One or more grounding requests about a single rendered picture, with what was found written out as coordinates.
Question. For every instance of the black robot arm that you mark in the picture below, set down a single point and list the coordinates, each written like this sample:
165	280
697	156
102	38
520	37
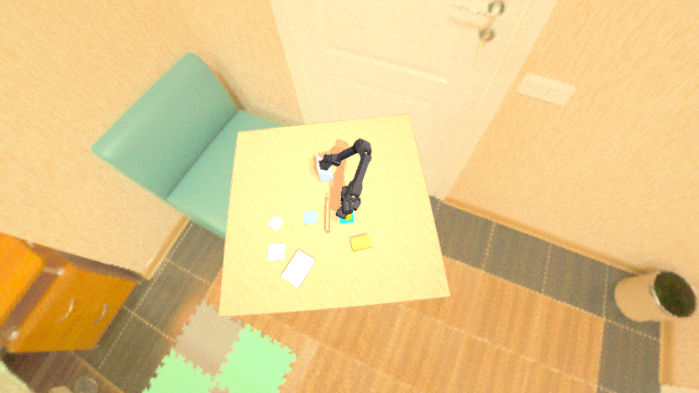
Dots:
355	186

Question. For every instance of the yellow block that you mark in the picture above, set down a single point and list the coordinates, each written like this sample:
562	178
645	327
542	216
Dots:
360	243

